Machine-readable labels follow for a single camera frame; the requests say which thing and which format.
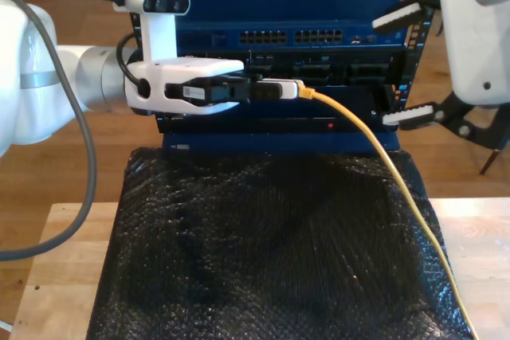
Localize yellow network cable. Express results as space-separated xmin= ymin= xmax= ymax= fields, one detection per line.
xmin=296 ymin=80 xmax=475 ymax=340

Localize black bubble-wrap mat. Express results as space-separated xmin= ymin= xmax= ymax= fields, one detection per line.
xmin=85 ymin=147 xmax=475 ymax=340

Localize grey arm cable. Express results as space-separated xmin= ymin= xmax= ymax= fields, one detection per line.
xmin=0 ymin=0 xmax=132 ymax=262

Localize black rack server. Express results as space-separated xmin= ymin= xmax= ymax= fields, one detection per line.
xmin=177 ymin=48 xmax=407 ymax=88

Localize blue rack base plate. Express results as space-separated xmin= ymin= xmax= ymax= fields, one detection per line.
xmin=162 ymin=131 xmax=402 ymax=154

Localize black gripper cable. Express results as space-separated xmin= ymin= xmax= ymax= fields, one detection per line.
xmin=116 ymin=32 xmax=151 ymax=99

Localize black rack shelf tray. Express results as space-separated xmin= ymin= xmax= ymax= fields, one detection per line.
xmin=157 ymin=84 xmax=402 ymax=135

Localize black perforated rack post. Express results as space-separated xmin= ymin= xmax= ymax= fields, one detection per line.
xmin=392 ymin=0 xmax=451 ymax=132
xmin=125 ymin=0 xmax=145 ymax=57

